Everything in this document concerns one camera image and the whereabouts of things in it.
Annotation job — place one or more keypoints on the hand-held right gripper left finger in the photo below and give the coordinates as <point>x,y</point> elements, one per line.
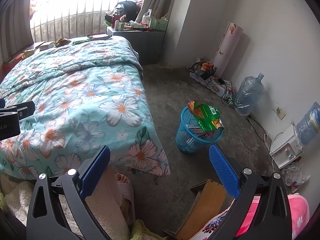
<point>96,170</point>

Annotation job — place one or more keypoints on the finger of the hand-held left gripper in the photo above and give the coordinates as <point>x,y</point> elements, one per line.
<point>25,110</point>
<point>2,103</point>

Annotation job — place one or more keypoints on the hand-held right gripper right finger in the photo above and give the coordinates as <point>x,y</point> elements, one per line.
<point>223,172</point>

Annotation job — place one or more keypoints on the blue plastic basket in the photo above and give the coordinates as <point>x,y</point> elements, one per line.
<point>190,142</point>

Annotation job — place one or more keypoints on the blue white medicine box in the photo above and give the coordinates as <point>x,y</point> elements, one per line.
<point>196,130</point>

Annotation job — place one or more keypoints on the green snack bag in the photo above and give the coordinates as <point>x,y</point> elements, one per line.
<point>206,115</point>

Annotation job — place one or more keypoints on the wooden stool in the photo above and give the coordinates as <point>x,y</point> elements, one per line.
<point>205,205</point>

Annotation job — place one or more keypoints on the person's foot in pink slipper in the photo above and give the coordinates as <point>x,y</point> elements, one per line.
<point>125,195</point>

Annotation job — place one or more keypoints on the floral blanket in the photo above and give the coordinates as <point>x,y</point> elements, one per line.
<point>75,92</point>

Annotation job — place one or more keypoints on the yellow green small packet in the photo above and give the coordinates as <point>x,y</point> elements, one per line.
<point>28,53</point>

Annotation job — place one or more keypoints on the white water dispenser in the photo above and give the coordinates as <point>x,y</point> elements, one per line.
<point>285,150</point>

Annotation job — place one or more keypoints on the clear plastic bags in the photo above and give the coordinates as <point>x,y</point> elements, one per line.
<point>296,176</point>

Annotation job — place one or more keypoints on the yellow green towel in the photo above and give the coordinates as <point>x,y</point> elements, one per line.
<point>143,231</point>

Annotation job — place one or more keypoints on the golden small packet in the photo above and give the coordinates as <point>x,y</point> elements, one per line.
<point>62,42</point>

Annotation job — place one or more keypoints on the clear water jug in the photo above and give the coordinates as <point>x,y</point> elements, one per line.
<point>250,95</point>

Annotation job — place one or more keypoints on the pink blanket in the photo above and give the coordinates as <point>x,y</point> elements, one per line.
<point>297,212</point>

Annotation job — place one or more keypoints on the grey striped curtain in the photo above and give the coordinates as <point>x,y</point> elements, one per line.
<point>15,17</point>

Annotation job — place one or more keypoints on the blue water bottle on dispenser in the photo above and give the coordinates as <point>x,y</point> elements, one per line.
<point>308,125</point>

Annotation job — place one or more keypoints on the large brown snack packet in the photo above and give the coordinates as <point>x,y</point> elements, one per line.
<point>98,37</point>

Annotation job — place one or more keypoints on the black bag with orange packet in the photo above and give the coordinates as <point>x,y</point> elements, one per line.
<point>201,70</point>

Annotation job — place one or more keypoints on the metal window railing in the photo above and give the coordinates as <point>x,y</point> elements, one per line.
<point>75,17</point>

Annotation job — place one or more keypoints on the grey nightstand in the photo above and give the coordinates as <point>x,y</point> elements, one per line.
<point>140,45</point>

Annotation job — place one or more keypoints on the green plastic organiser basket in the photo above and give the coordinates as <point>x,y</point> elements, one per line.
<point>158,25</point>

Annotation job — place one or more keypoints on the wall socket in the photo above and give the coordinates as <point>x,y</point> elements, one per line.
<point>280,112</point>

